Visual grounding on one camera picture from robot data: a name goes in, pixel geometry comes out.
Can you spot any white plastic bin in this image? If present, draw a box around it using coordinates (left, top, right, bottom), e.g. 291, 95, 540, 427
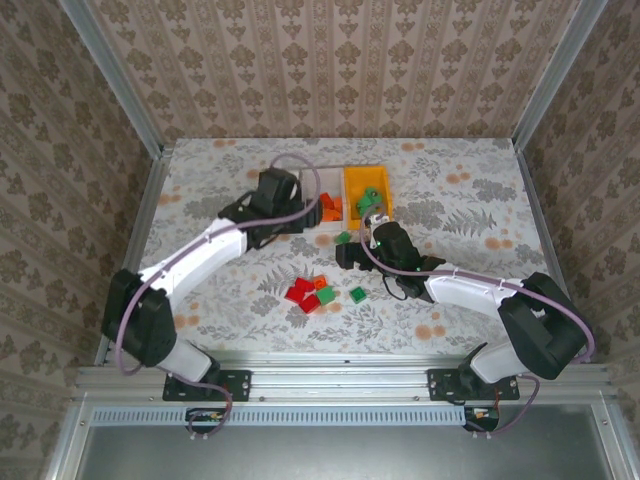
299, 167, 347, 232

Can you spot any yellow plastic bin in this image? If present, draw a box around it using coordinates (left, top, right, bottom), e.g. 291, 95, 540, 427
342, 164, 393, 231

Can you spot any floral table cover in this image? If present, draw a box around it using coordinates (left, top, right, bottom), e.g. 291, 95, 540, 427
107, 137, 574, 357

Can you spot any black connector box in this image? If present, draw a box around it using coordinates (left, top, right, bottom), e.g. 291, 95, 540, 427
463, 405, 501, 432
185, 407, 226, 434

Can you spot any grey metal sheet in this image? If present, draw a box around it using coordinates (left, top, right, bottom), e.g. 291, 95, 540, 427
74, 405, 619, 480

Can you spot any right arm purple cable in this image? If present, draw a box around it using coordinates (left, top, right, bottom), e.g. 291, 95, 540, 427
359, 205, 597, 437

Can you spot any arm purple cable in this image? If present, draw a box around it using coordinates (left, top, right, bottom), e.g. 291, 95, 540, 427
359, 205, 597, 437
114, 153, 324, 442

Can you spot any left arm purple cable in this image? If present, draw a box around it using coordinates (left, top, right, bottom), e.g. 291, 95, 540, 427
114, 153, 324, 442

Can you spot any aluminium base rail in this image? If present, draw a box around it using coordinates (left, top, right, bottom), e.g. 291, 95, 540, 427
74, 352, 612, 404

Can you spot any aluminium side rail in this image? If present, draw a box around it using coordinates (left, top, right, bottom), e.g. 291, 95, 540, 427
513, 144, 592, 365
93, 143, 175, 366

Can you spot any white slotted cable duct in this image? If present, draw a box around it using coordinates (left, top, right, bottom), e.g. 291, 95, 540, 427
89, 405, 469, 427

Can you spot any aluminium frame post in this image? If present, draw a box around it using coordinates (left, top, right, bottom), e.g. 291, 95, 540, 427
57, 0, 166, 159
510, 0, 600, 151

